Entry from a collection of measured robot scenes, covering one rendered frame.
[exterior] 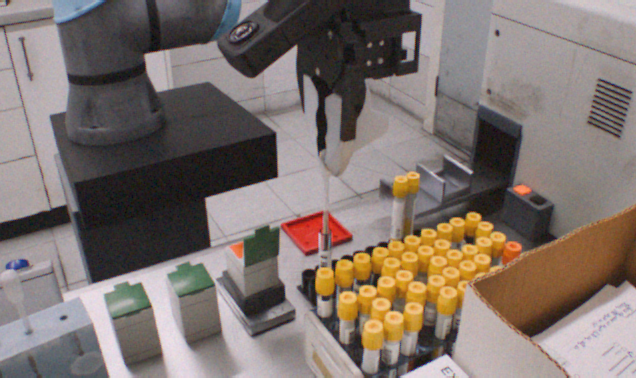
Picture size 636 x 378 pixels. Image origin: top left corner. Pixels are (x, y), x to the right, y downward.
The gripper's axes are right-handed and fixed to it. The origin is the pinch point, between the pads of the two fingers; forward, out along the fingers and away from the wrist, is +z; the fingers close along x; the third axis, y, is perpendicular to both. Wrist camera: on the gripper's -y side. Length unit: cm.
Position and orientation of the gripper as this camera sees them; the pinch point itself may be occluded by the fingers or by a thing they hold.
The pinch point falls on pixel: (326, 162)
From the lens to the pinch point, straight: 54.3
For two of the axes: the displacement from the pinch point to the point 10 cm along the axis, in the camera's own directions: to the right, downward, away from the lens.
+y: 8.7, -2.6, 4.3
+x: -5.0, -4.5, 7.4
